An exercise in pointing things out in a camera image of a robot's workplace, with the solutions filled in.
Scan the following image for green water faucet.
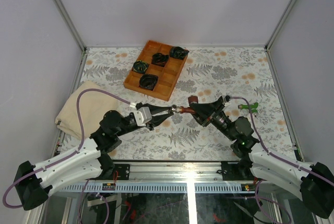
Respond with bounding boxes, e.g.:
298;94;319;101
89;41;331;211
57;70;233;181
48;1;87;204
238;102;259;117

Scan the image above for orange wooden compartment tray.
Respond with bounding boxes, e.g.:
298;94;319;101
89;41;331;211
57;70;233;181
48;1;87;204
124;40;189;101

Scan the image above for black rolled strap top right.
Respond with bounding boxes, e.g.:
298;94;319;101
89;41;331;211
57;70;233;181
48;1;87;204
169;46;189;60

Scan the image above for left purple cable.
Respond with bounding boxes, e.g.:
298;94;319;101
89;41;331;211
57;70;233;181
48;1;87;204
2;88;138;224

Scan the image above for black rolled strap upper middle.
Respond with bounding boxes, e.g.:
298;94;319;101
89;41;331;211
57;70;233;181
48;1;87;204
151;52;170;66

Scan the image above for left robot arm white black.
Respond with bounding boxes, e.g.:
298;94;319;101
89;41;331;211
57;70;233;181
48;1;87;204
15;104;173;210

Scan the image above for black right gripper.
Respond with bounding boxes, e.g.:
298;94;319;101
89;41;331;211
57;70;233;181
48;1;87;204
186;100;236;142

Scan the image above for white slotted cable duct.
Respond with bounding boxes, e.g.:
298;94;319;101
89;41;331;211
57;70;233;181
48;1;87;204
61;181;252;194

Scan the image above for chrome threaded pipe nipple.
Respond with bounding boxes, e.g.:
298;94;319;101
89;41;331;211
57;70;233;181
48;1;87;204
169;104;183;113

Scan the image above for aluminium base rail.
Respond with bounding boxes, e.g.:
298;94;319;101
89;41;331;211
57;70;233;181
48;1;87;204
114;160;254;183

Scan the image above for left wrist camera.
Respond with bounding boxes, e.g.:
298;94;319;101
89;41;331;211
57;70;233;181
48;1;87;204
134;107;152;126

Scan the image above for beige folded cloth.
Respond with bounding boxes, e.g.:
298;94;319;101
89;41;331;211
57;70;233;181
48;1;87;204
55;80;120;139

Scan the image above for brown water faucet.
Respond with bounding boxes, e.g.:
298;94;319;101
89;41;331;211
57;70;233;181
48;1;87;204
180;95;198;114

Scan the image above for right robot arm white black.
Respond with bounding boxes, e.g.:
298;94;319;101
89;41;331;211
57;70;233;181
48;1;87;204
188;96;333;219

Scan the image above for black rolled strap bottom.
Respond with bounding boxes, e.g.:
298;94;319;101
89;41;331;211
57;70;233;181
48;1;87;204
139;74;159;90

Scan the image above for black green rolled strap left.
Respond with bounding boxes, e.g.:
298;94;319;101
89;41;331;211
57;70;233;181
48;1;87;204
132;60;150;74

